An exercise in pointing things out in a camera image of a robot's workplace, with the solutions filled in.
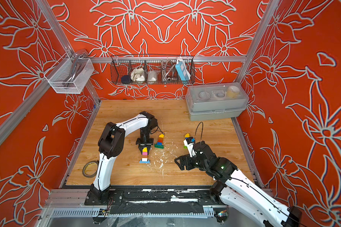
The aluminium frame post left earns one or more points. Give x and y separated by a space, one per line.
63 40

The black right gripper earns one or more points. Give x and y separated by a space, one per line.
188 160

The grey plastic storage box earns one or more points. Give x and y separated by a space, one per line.
216 101

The metal tongs in bin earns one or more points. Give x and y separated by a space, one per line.
79 62

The light blue box in basket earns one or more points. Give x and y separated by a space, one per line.
182 70

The clear plastic wall bin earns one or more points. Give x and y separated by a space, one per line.
60 73

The black wire wall basket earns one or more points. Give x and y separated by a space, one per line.
157 72

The white crumpled bag in basket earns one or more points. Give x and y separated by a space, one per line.
138 75

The dark green lego plate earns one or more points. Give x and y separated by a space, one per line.
158 146

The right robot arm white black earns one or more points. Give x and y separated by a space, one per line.
234 189

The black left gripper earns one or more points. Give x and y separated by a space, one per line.
148 145

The tape roll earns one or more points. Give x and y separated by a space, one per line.
89 170

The aluminium frame post right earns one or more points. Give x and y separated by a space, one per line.
270 9

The light blue lego plate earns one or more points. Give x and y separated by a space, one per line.
144 162

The aluminium frame post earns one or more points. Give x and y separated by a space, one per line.
63 40
270 9

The aluminium frame rail left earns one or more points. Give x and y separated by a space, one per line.
21 112

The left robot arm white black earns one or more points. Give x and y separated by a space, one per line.
111 144

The aluminium rear rail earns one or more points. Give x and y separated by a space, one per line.
196 59

